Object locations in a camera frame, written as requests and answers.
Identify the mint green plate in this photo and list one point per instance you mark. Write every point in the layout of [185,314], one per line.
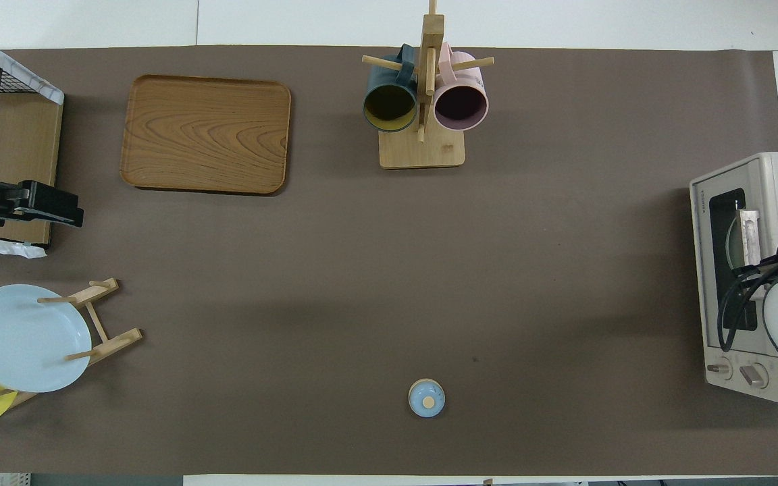
[733,246]

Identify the wooden shelf box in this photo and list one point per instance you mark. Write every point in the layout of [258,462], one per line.
[24,148]

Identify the light blue plate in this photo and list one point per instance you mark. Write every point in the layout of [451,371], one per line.
[24,337]

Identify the wooden plate rack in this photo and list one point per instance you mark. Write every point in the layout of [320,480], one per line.
[115,341]

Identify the wooden serving tray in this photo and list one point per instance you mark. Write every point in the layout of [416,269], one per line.
[206,135]

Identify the brown table mat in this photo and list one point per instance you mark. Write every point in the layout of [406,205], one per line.
[335,270]

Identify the dark blue mug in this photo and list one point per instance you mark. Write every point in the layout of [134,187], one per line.
[389,108]

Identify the pink mug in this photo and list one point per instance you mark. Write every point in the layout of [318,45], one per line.
[460,104]

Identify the wooden mug tree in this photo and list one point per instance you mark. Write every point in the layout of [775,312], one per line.
[423,152]

